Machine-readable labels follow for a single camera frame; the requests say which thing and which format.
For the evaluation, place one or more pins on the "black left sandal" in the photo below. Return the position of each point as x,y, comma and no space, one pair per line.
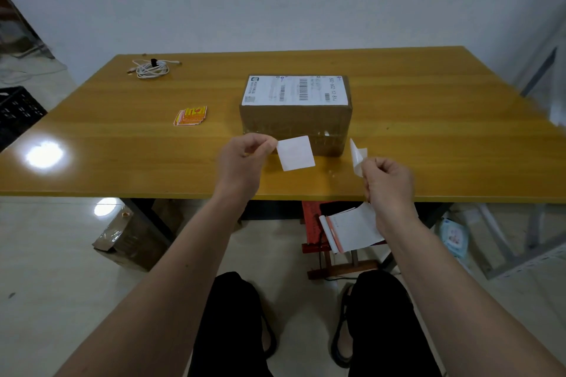
269,339

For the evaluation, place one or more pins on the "black sandal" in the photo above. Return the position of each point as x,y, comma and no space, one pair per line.
341,337
269,339

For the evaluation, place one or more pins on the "person's leg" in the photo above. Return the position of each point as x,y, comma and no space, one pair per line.
230,328
389,328

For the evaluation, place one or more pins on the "black right sandal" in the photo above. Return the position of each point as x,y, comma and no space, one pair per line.
341,337

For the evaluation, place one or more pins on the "white barcode shipping label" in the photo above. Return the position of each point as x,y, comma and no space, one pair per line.
294,90

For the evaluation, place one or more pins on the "light blue wipes packet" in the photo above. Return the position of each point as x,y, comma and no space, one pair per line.
454,237

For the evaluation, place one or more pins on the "person's right leg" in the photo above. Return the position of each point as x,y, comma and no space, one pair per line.
389,328

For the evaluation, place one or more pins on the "person's left forearm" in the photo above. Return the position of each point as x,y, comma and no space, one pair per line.
168,284

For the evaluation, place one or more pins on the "taped brown cardboard box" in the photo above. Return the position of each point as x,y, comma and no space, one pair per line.
132,235

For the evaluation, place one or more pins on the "white square sticker label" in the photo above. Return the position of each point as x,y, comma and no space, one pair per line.
296,153

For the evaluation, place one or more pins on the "white label sheet pad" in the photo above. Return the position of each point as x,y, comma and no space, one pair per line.
353,228

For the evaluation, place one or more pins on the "grey metal shelf frame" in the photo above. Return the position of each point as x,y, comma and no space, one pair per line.
517,253

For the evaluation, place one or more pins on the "dark clutter pile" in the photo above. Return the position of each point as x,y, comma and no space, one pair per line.
20,32

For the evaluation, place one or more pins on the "person's right forearm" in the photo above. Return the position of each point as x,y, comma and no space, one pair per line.
455,301

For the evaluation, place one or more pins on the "person's left hand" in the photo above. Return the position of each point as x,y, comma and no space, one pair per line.
238,164

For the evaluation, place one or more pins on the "brown cardboard parcel box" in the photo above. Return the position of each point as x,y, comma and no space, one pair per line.
294,125

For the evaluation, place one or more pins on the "black plastic crate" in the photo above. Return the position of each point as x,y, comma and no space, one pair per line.
17,114

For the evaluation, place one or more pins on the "stack of orange stickers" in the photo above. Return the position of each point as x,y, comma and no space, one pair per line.
191,116

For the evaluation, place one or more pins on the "person's right hand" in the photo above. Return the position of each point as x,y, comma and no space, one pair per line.
391,191

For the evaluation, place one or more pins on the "person's left thumb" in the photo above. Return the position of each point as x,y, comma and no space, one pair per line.
263,151

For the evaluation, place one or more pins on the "person's right thumb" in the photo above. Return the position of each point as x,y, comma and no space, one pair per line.
368,171

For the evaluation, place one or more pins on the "white backing paper strip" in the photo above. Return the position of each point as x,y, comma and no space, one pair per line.
357,156

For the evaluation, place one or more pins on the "red wooden stool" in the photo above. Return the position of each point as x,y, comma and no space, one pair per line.
315,231

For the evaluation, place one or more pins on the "person's left leg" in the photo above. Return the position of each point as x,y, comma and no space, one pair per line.
230,328

